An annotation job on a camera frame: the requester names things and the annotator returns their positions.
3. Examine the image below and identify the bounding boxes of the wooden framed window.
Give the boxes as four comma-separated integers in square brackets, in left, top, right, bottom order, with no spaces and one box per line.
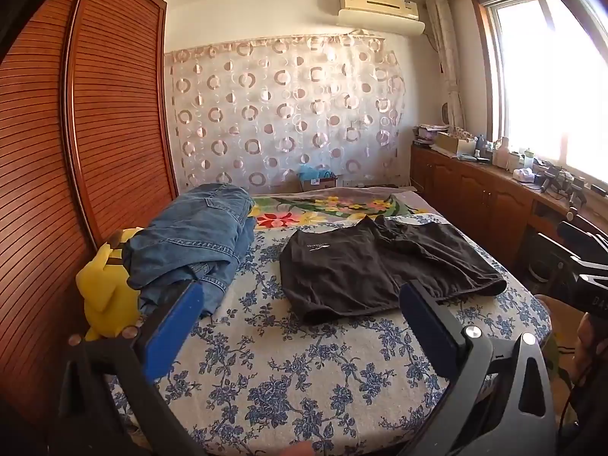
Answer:
[475,0,608,186]

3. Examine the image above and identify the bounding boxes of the person's dark clothed leg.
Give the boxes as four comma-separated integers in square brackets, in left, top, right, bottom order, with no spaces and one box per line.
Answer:
[546,316,608,456]

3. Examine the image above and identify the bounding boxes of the open tan cardboard box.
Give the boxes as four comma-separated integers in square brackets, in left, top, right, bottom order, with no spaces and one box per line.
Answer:
[434,132,478,157]

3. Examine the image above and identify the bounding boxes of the white air conditioner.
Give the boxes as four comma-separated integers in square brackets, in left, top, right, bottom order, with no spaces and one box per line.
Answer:
[336,0,426,35]

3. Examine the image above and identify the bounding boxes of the blue plastic bag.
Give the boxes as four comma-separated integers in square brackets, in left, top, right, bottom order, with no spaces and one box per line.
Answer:
[298,164,333,180]

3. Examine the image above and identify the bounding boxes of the colourful flower blanket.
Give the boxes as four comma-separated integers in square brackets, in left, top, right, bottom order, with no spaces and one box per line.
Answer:
[249,186,433,231]

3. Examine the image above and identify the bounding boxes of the black pants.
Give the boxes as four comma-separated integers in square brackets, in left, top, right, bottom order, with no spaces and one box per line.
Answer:
[278,215,507,325]

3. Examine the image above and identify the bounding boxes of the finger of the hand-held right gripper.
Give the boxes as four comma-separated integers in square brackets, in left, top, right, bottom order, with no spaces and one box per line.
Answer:
[557,221,608,260]

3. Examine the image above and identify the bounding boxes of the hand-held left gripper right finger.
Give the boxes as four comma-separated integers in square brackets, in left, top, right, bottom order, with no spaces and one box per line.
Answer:
[398,279,556,456]

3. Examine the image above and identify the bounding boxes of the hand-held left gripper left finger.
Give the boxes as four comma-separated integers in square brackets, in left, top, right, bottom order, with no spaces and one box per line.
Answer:
[57,279,210,456]

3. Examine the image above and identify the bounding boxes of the black tools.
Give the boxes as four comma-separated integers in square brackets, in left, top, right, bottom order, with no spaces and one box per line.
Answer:
[541,164,590,205]

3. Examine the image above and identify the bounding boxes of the stack of papers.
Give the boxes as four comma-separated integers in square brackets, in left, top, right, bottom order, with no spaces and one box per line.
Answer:
[412,123,450,149]

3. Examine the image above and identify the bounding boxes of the blue floral bed sheet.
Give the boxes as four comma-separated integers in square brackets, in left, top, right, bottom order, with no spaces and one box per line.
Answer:
[107,214,552,456]

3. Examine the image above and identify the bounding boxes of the folded blue jeans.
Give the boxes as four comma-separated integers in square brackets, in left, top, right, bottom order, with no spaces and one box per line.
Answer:
[124,183,257,319]

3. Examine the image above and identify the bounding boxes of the sheer circle-patterned curtain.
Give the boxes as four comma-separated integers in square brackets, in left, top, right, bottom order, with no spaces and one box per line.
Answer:
[164,33,407,193]

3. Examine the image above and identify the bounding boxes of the yellow plush toy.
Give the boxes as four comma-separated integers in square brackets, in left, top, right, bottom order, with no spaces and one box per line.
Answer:
[76,227,143,342]

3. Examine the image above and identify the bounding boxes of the white jar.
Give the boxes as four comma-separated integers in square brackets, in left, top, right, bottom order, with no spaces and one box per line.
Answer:
[491,137,510,168]

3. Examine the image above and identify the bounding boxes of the brown slatted wooden wardrobe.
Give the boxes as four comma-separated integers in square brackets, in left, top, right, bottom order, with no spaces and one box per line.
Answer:
[0,0,179,438]

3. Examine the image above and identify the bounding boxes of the small printed cardboard box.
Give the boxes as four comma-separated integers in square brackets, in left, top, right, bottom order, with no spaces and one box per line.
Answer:
[299,176,339,193]

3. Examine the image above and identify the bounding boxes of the beige window curtain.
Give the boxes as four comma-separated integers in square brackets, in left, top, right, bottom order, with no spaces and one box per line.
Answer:
[425,0,466,129]

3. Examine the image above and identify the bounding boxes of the long wooden cabinet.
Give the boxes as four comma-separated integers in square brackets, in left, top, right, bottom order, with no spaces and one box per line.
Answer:
[409,145,608,286]

